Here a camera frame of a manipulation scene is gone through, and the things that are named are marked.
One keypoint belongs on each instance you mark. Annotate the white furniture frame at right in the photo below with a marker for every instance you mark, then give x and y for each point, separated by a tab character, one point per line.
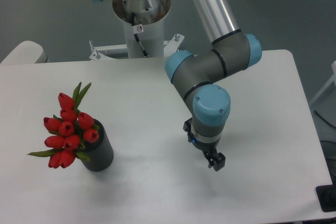
325	90

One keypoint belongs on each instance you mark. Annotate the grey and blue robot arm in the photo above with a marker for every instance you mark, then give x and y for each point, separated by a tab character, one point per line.
194	77

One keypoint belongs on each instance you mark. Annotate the black device at table corner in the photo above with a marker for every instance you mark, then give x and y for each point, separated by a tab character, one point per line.
326	197

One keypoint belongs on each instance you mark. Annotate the red tulip bouquet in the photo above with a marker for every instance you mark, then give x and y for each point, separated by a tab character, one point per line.
72	133

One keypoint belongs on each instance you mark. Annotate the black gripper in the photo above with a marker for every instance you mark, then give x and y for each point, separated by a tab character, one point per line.
207	145

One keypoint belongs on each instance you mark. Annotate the dark grey ribbed vase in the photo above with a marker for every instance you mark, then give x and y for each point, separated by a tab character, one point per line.
100	152

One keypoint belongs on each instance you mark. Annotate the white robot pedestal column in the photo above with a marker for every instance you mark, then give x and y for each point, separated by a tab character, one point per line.
143	25

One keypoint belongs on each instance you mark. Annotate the white chair backrest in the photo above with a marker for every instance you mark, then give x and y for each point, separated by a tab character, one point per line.
27	52

